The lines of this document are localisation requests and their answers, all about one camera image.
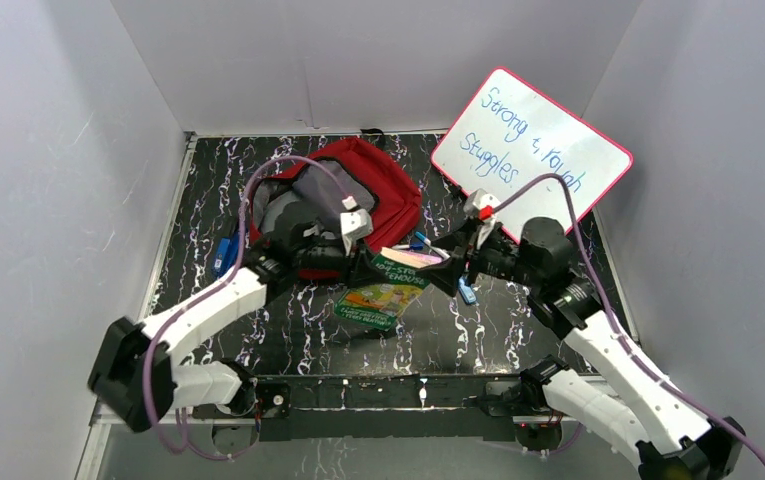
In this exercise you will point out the green book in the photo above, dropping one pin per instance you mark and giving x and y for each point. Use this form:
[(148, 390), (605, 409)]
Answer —
[(380, 305)]

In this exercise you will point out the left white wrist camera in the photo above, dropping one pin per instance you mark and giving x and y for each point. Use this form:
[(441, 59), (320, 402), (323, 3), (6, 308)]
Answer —
[(355, 224)]

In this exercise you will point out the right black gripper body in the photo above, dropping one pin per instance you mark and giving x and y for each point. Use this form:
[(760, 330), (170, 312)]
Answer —
[(499, 258)]

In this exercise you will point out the blue-capped white marker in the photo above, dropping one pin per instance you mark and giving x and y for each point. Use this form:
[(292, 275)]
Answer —
[(421, 243)]

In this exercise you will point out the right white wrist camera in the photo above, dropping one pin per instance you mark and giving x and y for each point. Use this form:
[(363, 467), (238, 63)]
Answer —
[(480, 206)]

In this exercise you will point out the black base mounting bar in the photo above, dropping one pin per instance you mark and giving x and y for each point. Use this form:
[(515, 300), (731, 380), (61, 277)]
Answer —
[(490, 407)]

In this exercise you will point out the red backpack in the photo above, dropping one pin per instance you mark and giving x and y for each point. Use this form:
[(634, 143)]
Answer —
[(310, 190)]

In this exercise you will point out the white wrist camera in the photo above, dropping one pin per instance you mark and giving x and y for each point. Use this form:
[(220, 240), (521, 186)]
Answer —
[(480, 206), (355, 224)]

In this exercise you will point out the pink-framed whiteboard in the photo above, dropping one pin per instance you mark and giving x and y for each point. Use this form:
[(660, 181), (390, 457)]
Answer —
[(510, 133)]

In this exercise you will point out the small blue stapler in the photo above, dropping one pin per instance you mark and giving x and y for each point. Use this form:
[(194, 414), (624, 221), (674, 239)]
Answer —
[(466, 292)]

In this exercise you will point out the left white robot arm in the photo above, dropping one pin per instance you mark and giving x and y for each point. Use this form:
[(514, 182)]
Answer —
[(139, 371)]

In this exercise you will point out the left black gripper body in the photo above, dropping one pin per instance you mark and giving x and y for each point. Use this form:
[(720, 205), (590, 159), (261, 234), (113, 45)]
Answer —
[(357, 266)]

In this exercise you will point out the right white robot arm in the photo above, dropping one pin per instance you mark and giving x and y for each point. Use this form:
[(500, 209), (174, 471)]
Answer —
[(646, 420)]

